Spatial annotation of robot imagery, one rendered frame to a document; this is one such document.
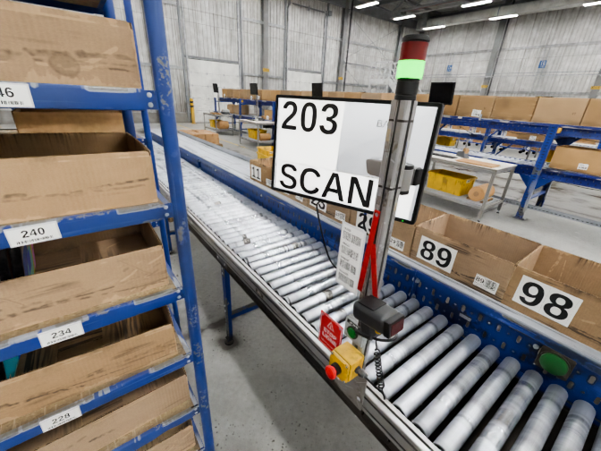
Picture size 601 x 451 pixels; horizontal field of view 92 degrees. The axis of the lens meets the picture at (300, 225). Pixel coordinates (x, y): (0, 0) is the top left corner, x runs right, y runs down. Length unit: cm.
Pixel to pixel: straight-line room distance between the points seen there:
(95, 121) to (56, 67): 103
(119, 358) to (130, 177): 41
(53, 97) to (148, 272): 35
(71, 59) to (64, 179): 18
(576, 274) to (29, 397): 168
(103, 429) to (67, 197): 57
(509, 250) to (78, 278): 152
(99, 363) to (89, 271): 22
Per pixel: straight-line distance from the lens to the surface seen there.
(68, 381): 83
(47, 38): 60
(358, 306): 76
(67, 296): 71
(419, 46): 67
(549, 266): 155
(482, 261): 130
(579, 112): 577
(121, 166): 62
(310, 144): 90
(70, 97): 57
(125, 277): 71
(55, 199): 63
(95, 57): 60
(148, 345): 81
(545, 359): 129
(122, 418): 96
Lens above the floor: 154
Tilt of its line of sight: 24 degrees down
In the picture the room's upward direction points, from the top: 3 degrees clockwise
